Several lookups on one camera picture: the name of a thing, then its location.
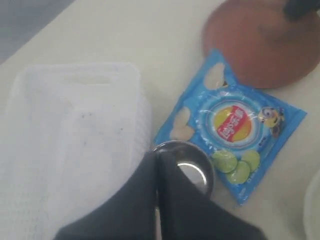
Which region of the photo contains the blue Lays chip bag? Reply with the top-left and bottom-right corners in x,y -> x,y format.
154,49 -> 306,205

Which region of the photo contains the stainless steel cup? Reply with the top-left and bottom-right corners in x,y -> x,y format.
149,140 -> 216,198

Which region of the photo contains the dark plate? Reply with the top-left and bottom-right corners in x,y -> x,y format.
202,0 -> 320,89

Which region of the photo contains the speckled ceramic floral bowl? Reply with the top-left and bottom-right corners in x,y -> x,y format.
303,170 -> 320,240

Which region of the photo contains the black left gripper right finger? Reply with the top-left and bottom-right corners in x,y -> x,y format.
156,152 -> 265,240

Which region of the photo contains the white plastic woven basket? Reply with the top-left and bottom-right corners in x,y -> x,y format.
0,62 -> 152,240

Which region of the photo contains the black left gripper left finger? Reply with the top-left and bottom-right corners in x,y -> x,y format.
55,152 -> 157,240

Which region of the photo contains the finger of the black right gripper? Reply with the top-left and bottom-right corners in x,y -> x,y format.
283,0 -> 320,20

